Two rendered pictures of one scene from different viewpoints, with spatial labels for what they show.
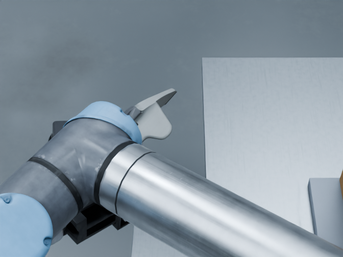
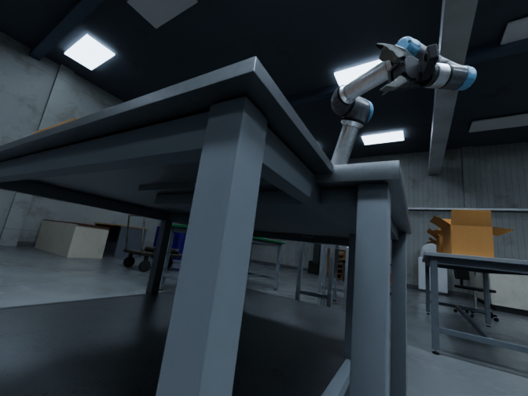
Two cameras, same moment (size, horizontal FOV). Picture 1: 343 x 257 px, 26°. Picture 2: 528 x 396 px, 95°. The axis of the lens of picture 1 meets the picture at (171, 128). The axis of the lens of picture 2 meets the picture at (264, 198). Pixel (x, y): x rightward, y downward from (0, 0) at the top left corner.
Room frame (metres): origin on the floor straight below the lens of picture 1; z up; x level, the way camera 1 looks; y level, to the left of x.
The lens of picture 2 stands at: (1.30, 0.08, 0.62)
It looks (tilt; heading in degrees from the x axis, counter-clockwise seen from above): 12 degrees up; 211
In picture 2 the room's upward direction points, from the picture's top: 7 degrees clockwise
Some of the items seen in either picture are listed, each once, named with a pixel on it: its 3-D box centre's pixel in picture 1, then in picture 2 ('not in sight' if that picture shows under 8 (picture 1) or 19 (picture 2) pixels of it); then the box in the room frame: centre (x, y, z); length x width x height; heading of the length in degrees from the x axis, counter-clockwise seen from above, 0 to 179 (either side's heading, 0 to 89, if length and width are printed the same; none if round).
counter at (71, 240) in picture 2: not in sight; (71, 237); (-1.47, -6.75, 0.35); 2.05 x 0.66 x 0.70; 88
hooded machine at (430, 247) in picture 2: not in sight; (432, 268); (-7.96, 0.77, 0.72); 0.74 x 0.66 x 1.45; 88
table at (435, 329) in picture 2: not in sight; (467, 298); (-2.27, 0.65, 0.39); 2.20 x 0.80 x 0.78; 178
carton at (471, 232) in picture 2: not in sight; (467, 235); (-1.43, 0.54, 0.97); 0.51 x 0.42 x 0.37; 93
